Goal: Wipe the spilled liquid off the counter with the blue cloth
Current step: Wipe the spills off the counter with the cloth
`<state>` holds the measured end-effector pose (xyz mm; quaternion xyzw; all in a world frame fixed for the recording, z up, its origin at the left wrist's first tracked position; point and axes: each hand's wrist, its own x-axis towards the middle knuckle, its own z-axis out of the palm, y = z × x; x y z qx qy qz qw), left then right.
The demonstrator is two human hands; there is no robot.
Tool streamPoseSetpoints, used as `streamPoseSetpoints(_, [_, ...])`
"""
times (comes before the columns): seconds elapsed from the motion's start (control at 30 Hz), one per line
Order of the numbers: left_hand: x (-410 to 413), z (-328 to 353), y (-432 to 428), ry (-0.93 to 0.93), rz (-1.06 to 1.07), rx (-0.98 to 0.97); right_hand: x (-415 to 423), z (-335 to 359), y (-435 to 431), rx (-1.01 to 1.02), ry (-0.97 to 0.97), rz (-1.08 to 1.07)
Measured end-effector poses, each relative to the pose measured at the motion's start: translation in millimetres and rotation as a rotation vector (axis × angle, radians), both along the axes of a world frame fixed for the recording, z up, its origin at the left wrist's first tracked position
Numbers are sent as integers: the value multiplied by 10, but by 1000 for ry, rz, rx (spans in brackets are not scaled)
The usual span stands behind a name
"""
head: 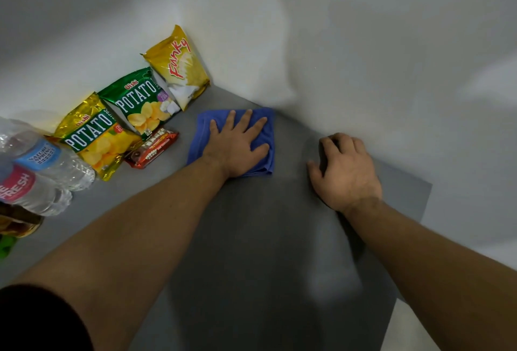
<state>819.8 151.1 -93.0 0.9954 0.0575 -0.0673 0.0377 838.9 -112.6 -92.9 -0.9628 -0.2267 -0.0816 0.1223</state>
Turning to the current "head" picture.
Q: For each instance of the person's left middle finger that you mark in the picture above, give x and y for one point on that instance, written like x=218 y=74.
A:
x=245 y=120

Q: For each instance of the brown glass bottle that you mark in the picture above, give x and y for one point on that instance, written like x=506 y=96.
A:
x=18 y=223

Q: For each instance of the black sleeve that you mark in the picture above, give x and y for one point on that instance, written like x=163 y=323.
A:
x=36 y=322

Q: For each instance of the person's right middle finger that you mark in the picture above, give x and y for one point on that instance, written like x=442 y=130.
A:
x=345 y=141

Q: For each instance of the grey mat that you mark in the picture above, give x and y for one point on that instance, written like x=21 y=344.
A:
x=262 y=241

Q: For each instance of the person's right forearm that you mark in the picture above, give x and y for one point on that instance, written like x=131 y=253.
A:
x=428 y=274

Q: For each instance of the red chocolate bar packet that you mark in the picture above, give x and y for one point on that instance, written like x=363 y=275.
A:
x=151 y=149

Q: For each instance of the green object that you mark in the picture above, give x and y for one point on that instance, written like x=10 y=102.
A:
x=6 y=245

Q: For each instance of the yellow green potato chip packet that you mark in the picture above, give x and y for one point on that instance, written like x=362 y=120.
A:
x=97 y=140

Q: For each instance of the person's left hand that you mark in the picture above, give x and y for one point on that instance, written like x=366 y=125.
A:
x=234 y=151

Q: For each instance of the person's left little finger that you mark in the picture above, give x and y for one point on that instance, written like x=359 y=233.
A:
x=213 y=126

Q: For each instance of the person's left thumb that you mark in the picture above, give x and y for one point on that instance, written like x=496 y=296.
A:
x=260 y=151

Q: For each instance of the blue label water bottle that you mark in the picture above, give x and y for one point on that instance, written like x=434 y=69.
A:
x=48 y=157

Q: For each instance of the pink label water bottle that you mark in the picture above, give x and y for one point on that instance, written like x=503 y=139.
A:
x=28 y=191

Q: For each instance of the yellow snack packet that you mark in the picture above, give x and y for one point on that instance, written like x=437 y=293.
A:
x=177 y=64

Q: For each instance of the person's right thumb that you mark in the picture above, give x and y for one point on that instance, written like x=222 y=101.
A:
x=315 y=175

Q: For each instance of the person's right hand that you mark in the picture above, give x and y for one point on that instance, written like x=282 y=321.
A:
x=351 y=177

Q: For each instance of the blue cloth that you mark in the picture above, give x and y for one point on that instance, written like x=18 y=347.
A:
x=264 y=136

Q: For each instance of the person's left forearm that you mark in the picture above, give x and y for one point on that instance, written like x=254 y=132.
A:
x=133 y=237

